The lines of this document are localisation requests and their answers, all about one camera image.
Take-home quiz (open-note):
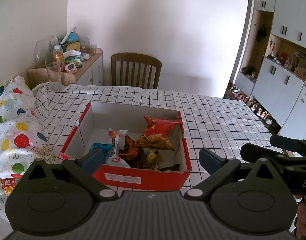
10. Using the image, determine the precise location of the blue snack wrapper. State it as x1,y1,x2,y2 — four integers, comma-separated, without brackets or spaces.
89,142,113,162

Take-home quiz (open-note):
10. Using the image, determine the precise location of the white chocolate wafer snack bag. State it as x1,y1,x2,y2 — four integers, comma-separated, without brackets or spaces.
106,128,130,168

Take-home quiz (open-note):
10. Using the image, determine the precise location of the orange chips snack bag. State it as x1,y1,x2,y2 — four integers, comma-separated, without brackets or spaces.
135,133,174,151

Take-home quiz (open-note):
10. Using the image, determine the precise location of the red snack bag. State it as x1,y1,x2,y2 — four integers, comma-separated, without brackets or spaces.
144,116,182,138

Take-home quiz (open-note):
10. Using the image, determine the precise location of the yellow snack bag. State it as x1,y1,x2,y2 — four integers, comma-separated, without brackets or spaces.
143,150,162,171

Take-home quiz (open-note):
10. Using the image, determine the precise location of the person right hand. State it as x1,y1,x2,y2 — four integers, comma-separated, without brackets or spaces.
293,195,306,239

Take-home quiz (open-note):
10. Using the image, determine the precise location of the black white checked tablecloth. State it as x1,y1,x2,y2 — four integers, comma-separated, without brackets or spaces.
33,83,276,192

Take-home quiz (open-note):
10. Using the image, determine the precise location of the red white cardboard box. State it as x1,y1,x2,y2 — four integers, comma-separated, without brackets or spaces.
60,102,192,191

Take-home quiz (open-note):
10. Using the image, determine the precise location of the colourful dotted plastic bag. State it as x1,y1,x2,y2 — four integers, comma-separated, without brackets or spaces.
0,75,57,179

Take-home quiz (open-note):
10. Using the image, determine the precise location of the white sideboard wooden top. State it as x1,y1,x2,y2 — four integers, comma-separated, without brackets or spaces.
27,48,104,90

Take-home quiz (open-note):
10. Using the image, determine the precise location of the pink white timer clock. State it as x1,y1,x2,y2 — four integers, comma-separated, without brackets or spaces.
65,62,77,74

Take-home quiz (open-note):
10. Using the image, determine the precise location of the brown paper bag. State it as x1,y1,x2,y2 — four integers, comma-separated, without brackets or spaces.
27,68,77,88

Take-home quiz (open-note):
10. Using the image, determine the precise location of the clear drinking glass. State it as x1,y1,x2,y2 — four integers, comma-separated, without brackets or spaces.
46,62,63,93

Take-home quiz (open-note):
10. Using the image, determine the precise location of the brown wooden chair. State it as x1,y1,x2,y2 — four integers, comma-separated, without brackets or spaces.
111,53,162,89

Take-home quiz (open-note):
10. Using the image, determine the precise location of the orange drink bottle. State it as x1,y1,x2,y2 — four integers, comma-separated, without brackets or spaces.
53,44,65,72

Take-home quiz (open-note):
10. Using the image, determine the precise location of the yellow blue toy box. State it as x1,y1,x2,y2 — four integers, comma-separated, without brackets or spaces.
61,32,80,52

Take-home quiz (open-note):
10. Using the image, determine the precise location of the white wall cabinet unit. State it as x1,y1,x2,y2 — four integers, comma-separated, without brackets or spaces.
235,0,306,139

